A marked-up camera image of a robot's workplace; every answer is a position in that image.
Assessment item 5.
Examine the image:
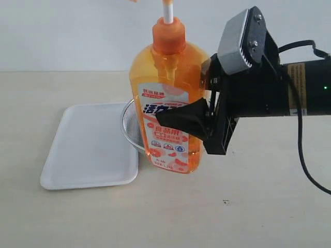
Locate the white rectangular plastic tray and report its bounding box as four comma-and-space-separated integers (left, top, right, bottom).
40, 103, 139, 190

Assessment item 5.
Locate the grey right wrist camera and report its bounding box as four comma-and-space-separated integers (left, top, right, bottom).
217, 6, 267, 75

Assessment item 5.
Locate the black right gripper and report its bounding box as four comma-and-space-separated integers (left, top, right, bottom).
156, 54, 290, 155

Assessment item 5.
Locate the orange pump soap bottle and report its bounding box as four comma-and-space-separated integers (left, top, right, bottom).
129, 1, 210, 174

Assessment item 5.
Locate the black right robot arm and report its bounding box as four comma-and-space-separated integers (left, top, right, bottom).
156, 58, 330, 155

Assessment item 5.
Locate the steel mesh strainer basket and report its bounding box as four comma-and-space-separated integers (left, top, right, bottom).
120, 99, 145, 154

